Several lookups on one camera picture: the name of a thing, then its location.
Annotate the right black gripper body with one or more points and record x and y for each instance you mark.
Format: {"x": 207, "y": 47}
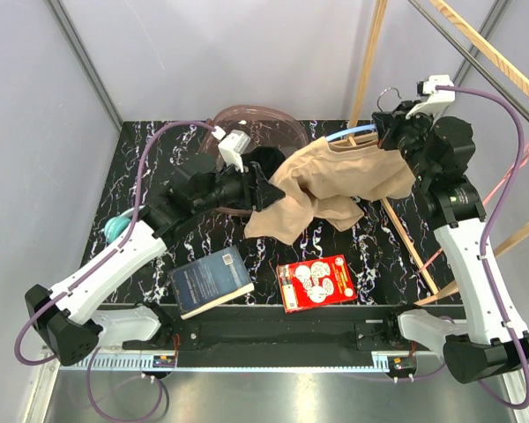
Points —
{"x": 408, "y": 137}

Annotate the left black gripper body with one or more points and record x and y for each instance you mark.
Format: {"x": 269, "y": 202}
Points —
{"x": 234, "y": 187}

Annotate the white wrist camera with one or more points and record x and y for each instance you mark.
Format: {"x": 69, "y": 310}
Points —
{"x": 232, "y": 147}
{"x": 434, "y": 100}

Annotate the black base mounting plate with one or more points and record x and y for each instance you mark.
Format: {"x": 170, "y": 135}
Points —
{"x": 266, "y": 338}

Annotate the pink wire hanger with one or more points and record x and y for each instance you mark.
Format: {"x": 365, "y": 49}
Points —
{"x": 489, "y": 196}

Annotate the black t shirt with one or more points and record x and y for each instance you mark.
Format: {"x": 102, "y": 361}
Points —
{"x": 269, "y": 159}

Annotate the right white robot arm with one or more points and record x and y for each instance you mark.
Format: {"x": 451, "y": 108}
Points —
{"x": 494, "y": 339}

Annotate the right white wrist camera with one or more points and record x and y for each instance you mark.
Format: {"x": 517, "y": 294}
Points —
{"x": 434, "y": 100}

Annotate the beige t shirt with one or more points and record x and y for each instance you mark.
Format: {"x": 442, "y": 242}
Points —
{"x": 322, "y": 181}

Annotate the dark blue book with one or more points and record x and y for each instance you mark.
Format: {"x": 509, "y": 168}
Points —
{"x": 209, "y": 282}

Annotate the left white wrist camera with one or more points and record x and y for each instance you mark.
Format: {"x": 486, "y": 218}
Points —
{"x": 232, "y": 147}

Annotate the wooden clothes rack frame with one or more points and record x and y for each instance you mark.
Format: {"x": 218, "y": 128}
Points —
{"x": 368, "y": 59}

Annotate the metal hanging rail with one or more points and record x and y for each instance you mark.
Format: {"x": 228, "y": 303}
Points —
{"x": 467, "y": 48}

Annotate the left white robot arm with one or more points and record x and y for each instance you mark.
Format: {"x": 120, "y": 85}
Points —
{"x": 67, "y": 316}

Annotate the teal headphones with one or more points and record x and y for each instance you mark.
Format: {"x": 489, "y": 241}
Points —
{"x": 114, "y": 227}

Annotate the blue hanger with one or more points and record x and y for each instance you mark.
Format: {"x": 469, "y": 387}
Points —
{"x": 365, "y": 128}

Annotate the red printed package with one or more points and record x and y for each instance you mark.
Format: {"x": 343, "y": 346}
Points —
{"x": 315, "y": 283}

